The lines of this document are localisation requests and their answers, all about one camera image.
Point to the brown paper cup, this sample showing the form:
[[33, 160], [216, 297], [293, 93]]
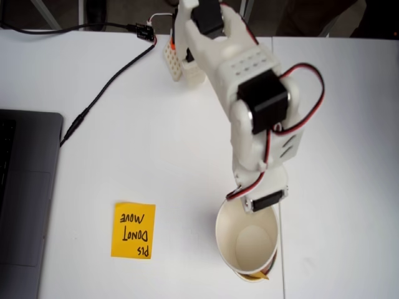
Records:
[[246, 278], [249, 243]]

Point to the black controller board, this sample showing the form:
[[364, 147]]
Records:
[[144, 31]]

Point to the yellow handwritten sticky note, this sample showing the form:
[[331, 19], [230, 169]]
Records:
[[134, 230]]

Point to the grey metal chair frame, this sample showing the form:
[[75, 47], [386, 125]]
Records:
[[247, 9]]

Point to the dark grey laptop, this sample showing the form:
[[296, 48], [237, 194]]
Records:
[[28, 187]]

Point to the person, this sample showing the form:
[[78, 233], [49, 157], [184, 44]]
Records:
[[311, 15]]

